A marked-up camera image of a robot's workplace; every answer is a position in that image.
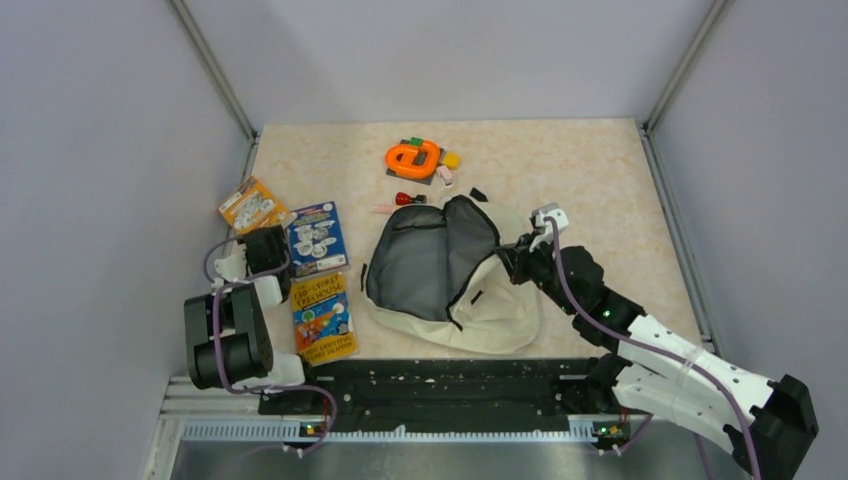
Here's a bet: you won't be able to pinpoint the grey toy base plate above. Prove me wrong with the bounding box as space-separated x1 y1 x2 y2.
385 164 436 185

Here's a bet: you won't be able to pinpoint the orange plastic toy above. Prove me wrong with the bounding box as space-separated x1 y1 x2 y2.
384 139 441 176

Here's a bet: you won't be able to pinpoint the aluminium frame rail left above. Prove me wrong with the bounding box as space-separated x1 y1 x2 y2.
142 0 261 480

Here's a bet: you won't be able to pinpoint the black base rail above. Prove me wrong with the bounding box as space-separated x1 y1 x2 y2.
258 357 723 439

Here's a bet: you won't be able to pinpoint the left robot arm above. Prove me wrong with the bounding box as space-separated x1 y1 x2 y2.
184 223 540 390

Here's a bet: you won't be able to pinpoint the aluminium frame rail right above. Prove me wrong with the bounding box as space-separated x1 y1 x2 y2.
638 1 734 357

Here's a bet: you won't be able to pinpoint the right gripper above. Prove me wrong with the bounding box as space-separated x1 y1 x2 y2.
496 229 579 315

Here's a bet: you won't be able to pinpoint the red black stamp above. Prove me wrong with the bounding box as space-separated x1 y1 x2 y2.
394 192 427 206

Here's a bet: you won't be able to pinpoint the blue book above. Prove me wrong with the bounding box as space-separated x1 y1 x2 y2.
287 201 350 280

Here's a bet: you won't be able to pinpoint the pink white eraser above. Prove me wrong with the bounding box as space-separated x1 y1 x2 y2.
436 165 453 188

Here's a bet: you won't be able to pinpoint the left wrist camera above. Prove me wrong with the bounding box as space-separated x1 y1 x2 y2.
210 253 249 290

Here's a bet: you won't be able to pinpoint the aluminium frame rail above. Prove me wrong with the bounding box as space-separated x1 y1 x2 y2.
638 1 734 357
142 0 261 480

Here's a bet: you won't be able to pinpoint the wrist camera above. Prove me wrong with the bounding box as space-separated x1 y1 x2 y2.
530 203 570 243
210 253 249 290

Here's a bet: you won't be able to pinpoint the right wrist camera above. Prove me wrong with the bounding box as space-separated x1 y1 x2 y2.
530 203 570 243

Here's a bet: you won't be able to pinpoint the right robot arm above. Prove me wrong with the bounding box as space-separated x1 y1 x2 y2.
495 235 819 479

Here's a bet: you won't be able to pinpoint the cream canvas backpack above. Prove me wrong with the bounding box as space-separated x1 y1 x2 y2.
360 194 541 355

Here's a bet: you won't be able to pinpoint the orange book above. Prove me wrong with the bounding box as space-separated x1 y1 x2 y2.
218 176 295 235

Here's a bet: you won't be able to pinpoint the yellow treehouse book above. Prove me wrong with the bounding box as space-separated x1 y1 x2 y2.
290 272 359 366

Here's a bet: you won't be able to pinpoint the yellow toy block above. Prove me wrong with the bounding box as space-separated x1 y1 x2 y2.
441 152 460 170

